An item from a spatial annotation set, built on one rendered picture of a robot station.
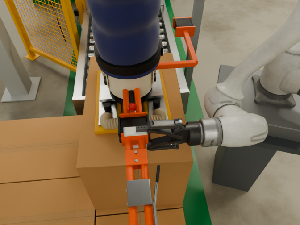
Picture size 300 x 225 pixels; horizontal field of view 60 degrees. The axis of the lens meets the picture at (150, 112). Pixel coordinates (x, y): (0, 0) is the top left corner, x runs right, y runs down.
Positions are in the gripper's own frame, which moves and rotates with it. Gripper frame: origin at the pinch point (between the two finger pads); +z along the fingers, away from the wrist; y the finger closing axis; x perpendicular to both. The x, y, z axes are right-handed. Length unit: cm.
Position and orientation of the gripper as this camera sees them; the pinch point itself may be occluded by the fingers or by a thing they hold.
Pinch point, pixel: (134, 137)
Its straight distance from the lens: 80.1
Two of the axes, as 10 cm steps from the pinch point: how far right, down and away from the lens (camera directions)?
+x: -1.0, -7.6, 6.4
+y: -0.1, 6.4, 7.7
